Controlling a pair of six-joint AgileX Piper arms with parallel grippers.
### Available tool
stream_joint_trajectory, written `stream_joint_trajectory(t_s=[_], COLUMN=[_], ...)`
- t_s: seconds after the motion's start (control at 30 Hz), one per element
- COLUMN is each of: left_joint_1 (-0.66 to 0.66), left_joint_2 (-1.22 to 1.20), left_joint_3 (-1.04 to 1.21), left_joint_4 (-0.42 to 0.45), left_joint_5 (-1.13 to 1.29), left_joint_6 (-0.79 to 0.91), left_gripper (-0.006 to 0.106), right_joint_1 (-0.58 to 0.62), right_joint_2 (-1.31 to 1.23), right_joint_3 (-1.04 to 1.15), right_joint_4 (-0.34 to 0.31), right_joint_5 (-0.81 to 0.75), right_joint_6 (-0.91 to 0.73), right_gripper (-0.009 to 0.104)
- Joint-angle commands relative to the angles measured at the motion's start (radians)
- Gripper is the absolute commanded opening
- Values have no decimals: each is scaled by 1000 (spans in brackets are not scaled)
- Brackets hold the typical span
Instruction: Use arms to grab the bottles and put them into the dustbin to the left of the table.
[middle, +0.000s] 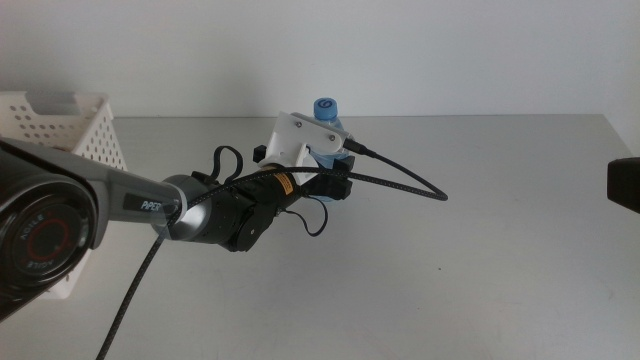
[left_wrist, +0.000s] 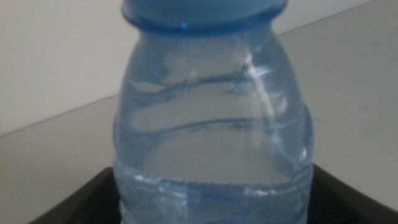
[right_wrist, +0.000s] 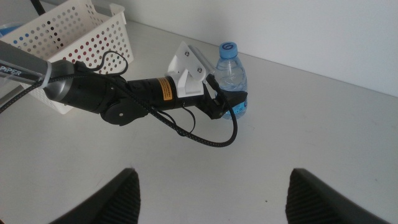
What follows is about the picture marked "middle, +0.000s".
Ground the clear water bottle blue cap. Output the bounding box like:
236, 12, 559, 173
309, 97, 352, 202

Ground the white perforated plastic basket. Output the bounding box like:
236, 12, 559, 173
0, 91, 129, 301

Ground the thin black left gripper cable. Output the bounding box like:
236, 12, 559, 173
212, 145, 330, 238

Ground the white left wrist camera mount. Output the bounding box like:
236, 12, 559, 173
263, 110, 350, 187

